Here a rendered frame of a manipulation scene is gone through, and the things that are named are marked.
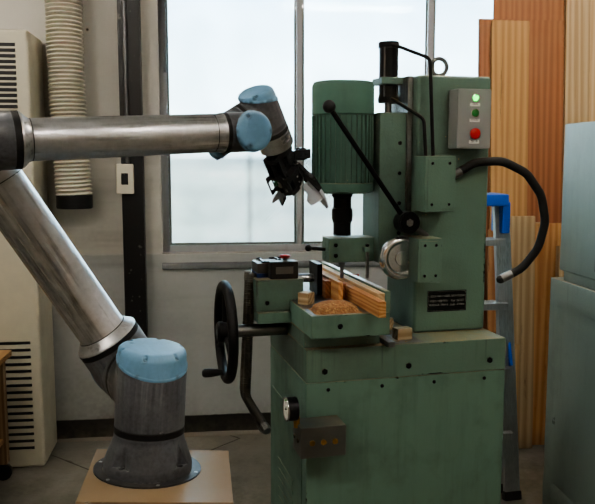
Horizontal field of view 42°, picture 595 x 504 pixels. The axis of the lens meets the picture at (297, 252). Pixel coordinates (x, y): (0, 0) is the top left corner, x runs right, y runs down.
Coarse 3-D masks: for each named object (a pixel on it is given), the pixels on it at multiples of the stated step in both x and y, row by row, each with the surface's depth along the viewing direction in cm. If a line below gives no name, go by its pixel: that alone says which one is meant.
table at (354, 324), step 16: (304, 288) 236; (256, 320) 215; (272, 320) 214; (288, 320) 215; (304, 320) 201; (320, 320) 195; (336, 320) 196; (352, 320) 197; (368, 320) 198; (384, 320) 199; (320, 336) 196; (336, 336) 197; (352, 336) 198
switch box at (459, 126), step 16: (464, 96) 208; (480, 96) 210; (464, 112) 209; (480, 112) 210; (448, 128) 214; (464, 128) 210; (480, 128) 211; (448, 144) 215; (464, 144) 210; (480, 144) 211
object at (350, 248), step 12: (324, 240) 222; (336, 240) 219; (348, 240) 220; (360, 240) 220; (372, 240) 221; (324, 252) 223; (336, 252) 219; (348, 252) 220; (360, 252) 221; (372, 252) 222
